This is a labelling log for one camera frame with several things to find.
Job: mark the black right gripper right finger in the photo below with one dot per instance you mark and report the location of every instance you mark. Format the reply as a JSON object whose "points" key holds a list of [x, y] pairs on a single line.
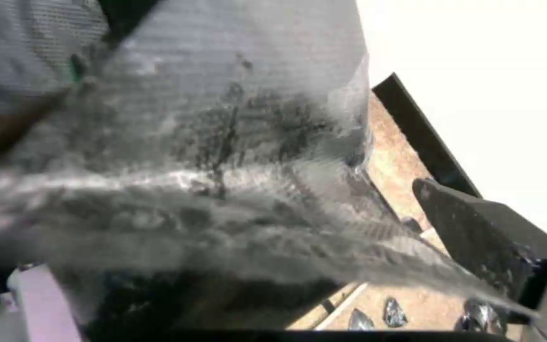
{"points": [[473, 235]]}

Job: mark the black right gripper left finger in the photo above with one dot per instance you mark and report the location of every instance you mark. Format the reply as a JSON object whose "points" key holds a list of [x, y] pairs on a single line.
{"points": [[41, 306]]}

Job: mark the grey translucent trash bag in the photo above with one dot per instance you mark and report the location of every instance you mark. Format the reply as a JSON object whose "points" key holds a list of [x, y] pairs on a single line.
{"points": [[197, 135]]}

